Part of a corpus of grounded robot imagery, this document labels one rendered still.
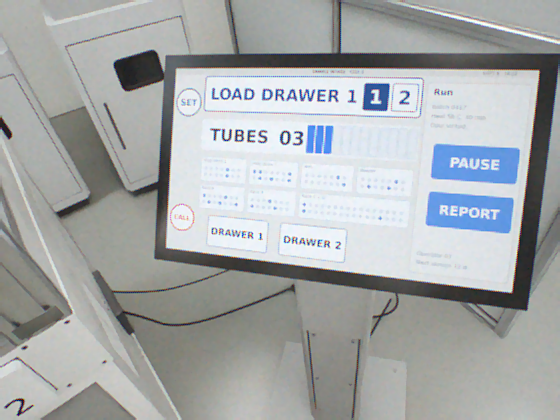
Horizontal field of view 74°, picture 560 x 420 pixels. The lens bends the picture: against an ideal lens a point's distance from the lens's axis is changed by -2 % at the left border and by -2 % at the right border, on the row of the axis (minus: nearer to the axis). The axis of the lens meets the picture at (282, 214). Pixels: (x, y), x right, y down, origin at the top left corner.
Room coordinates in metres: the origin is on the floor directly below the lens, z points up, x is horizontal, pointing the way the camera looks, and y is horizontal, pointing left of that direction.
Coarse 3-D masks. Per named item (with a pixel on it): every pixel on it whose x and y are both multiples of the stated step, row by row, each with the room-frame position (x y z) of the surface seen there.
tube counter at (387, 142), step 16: (288, 128) 0.45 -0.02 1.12; (304, 128) 0.45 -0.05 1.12; (320, 128) 0.44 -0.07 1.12; (336, 128) 0.43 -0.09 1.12; (352, 128) 0.43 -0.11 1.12; (368, 128) 0.42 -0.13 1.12; (384, 128) 0.42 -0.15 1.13; (400, 128) 0.41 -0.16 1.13; (416, 128) 0.40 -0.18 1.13; (288, 144) 0.44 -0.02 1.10; (304, 144) 0.43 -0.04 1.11; (320, 144) 0.43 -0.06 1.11; (336, 144) 0.42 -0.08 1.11; (352, 144) 0.41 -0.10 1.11; (368, 144) 0.41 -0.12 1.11; (384, 144) 0.40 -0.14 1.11; (400, 144) 0.40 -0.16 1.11; (416, 144) 0.39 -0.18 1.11; (400, 160) 0.38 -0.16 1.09; (416, 160) 0.38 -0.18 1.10
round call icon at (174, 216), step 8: (176, 208) 0.43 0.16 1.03; (184, 208) 0.43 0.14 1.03; (192, 208) 0.43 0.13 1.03; (176, 216) 0.43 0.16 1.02; (184, 216) 0.42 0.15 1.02; (192, 216) 0.42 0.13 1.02; (168, 224) 0.42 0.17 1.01; (176, 224) 0.42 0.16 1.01; (184, 224) 0.41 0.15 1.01; (192, 224) 0.41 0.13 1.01; (192, 232) 0.40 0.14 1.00
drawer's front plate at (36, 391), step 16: (16, 368) 0.26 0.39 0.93; (0, 384) 0.24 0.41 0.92; (16, 384) 0.25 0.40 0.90; (32, 384) 0.26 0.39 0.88; (48, 384) 0.27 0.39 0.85; (0, 400) 0.23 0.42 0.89; (32, 400) 0.25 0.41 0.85; (48, 400) 0.25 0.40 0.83; (0, 416) 0.23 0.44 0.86; (16, 416) 0.23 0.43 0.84
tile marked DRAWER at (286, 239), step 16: (288, 224) 0.37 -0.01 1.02; (304, 224) 0.37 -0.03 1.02; (288, 240) 0.36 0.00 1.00; (304, 240) 0.35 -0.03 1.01; (320, 240) 0.35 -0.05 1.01; (336, 240) 0.34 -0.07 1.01; (288, 256) 0.34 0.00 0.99; (304, 256) 0.34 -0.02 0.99; (320, 256) 0.33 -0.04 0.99; (336, 256) 0.33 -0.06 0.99
